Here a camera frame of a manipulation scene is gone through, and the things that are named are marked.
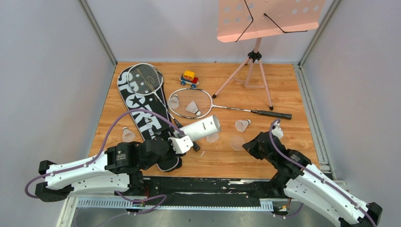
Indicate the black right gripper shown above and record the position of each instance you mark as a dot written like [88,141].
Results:
[250,147]

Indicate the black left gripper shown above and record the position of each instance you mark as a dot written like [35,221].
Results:
[174,135]

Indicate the shuttlecock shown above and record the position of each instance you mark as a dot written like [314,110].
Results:
[128,135]
[241,125]
[173,102]
[192,108]
[212,138]

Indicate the white shuttlecock tube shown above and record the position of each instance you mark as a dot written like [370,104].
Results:
[202,128]

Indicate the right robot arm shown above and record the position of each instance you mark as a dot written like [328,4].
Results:
[298,178]

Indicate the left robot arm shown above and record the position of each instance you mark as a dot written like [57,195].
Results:
[117,170]

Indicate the white racket on table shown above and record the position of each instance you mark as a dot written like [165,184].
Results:
[205,104]

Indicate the black racket cover bag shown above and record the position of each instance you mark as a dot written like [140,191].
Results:
[148,125]

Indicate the white racket on bag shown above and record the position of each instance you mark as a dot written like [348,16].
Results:
[145,80]

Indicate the colourful toy car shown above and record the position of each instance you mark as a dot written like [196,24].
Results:
[189,78]

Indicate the pink music stand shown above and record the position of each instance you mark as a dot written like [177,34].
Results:
[240,20]

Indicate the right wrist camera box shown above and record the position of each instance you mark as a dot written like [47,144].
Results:
[277,131]

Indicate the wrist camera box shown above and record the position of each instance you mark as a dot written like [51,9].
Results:
[181,145]
[277,131]

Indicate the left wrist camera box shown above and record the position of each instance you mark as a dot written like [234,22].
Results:
[181,145]

